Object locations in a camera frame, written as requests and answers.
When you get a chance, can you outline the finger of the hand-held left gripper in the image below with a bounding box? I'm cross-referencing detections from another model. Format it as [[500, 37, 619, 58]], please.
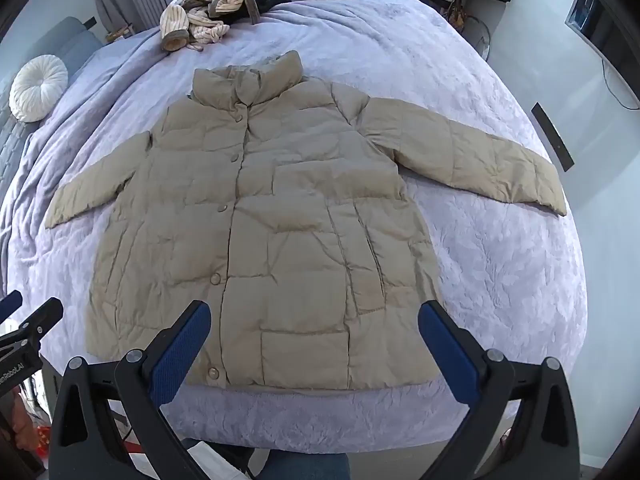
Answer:
[[0, 297, 64, 361], [0, 291, 24, 319]]

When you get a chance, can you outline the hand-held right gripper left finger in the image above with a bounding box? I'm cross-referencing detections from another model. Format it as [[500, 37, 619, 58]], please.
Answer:
[[47, 300, 251, 480]]

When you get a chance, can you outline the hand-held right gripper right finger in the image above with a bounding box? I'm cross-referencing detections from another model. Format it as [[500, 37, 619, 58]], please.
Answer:
[[417, 300, 583, 480]]

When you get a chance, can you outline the beige puffer jacket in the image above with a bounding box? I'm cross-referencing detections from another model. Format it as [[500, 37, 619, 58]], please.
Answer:
[[44, 51, 568, 393]]

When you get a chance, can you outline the person's blue jeans leg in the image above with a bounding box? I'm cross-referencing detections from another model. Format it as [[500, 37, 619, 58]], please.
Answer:
[[260, 452, 351, 480]]

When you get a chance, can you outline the round white pleated pillow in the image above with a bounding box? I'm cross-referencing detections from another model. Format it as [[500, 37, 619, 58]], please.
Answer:
[[9, 56, 69, 123]]

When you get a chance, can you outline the black flat bar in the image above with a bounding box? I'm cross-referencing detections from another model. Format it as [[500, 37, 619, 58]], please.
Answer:
[[531, 102, 575, 172]]

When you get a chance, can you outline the blue grey quilted bedding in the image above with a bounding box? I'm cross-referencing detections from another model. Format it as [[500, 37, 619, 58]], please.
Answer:
[[0, 16, 103, 171]]

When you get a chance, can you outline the lavender fleece blanket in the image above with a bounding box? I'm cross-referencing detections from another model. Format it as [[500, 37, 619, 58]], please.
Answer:
[[0, 0, 588, 456]]

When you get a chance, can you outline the cream striped fleece robe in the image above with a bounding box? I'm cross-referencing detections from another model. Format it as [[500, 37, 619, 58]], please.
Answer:
[[160, 0, 266, 53]]

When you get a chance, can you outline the round wire frame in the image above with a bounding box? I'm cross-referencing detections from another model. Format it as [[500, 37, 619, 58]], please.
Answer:
[[462, 14, 494, 62]]

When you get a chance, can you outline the black wall monitor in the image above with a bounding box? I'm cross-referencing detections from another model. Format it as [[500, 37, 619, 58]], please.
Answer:
[[565, 0, 640, 111]]

